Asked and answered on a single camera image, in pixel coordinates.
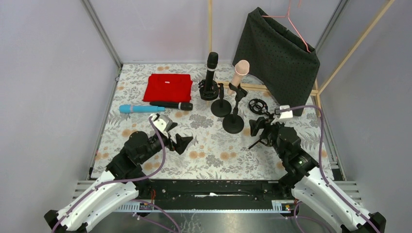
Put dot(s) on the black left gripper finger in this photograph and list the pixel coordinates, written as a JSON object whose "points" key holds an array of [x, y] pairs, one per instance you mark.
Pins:
{"points": [[169, 125], [181, 143]]}

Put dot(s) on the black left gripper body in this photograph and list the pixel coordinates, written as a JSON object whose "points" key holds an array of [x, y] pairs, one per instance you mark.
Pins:
{"points": [[170, 140]]}

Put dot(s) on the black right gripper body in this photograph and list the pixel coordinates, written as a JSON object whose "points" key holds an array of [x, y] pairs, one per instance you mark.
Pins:
{"points": [[265, 131]]}

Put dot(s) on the black tripod shock mount stand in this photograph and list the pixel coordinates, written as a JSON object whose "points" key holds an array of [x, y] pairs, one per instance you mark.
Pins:
{"points": [[260, 107]]}

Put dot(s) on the black clip microphone stand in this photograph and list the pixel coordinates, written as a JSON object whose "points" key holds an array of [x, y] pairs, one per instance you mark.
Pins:
{"points": [[233, 123]]}

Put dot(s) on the blue microphone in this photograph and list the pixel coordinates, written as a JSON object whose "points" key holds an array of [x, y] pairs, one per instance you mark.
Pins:
{"points": [[127, 109]]}

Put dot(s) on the peach pink microphone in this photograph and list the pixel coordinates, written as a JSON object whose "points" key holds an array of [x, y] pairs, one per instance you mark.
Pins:
{"points": [[241, 68]]}

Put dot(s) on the black handheld microphone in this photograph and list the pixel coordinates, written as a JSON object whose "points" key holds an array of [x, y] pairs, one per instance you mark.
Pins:
{"points": [[211, 65]]}

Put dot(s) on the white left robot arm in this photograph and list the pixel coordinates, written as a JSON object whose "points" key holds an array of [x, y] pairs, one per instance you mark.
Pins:
{"points": [[122, 180]]}

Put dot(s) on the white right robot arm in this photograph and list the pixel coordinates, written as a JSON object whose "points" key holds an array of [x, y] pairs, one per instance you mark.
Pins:
{"points": [[306, 182]]}

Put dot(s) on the black round base stand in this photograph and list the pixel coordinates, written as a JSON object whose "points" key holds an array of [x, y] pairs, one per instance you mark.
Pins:
{"points": [[221, 107]]}

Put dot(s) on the red folded cloth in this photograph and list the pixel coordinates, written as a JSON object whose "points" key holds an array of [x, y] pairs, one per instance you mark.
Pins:
{"points": [[169, 88]]}

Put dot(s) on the dark grey dotted cloth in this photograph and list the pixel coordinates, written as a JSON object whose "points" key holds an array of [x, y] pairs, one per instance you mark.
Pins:
{"points": [[279, 58]]}

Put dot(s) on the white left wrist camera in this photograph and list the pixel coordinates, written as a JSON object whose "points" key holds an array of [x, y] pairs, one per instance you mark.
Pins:
{"points": [[159, 121]]}

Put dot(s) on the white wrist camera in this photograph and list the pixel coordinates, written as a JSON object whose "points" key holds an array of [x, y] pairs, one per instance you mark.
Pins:
{"points": [[283, 112], [159, 121]]}

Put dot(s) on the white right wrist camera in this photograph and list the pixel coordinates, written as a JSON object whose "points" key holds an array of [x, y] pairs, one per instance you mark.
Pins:
{"points": [[283, 112]]}

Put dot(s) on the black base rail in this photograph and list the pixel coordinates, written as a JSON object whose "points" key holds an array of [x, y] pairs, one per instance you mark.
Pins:
{"points": [[214, 196]]}

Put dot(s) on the wooden rack frame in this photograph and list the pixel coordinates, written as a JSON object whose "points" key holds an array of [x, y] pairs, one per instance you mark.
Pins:
{"points": [[336, 28]]}

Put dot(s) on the pink wire hanger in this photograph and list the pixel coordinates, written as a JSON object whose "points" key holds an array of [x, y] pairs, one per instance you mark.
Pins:
{"points": [[287, 16]]}

